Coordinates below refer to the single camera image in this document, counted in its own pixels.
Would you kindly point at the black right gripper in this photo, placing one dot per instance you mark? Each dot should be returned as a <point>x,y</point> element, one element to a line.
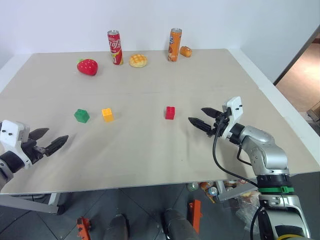
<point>220,122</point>

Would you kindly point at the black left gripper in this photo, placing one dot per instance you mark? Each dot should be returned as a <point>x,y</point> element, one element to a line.
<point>31,148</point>

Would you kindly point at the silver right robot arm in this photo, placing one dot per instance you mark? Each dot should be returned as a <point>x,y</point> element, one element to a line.
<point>268,160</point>

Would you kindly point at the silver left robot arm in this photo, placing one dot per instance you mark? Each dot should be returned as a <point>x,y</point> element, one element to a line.
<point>5,163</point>

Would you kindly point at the red toy block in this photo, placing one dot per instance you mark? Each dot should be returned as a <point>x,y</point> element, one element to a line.
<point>170,112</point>

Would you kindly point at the green toy block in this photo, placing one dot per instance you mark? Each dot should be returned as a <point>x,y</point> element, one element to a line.
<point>81,115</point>

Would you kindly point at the yellow toy block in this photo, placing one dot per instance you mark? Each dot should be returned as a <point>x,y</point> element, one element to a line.
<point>108,115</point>

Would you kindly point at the small bread loaf toy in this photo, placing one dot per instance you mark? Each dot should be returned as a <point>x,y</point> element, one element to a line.
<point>185,51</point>

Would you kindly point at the bag of snacks and cans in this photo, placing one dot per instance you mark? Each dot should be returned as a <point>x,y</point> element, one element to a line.
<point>222,190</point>

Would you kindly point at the orange soda can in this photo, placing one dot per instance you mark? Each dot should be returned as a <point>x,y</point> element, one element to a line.
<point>174,45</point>

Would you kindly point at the red toy strawberry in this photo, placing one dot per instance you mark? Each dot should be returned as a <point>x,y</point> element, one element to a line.
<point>87,66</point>

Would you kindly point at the round pineapple bun toy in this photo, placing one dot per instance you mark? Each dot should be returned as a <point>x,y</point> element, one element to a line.
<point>138,61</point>

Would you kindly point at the orange clamp tool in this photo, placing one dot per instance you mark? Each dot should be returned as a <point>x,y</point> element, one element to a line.
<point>83,227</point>
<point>195,214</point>

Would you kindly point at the dark rounded robot foot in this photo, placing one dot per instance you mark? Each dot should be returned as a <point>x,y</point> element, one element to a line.
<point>178,225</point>
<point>117,228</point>

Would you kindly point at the red soda can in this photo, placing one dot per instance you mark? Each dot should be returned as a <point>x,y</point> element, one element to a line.
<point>115,47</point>

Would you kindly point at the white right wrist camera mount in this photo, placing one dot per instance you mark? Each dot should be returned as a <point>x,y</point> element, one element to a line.
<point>233,112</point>

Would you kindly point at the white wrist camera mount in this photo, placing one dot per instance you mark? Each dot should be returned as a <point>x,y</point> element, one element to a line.
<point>233,112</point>
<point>11,132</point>

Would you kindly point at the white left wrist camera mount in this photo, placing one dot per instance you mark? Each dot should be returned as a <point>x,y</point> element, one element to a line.
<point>11,132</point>

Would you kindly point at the white table leg frame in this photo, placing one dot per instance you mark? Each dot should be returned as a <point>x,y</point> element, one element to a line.
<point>30,203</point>

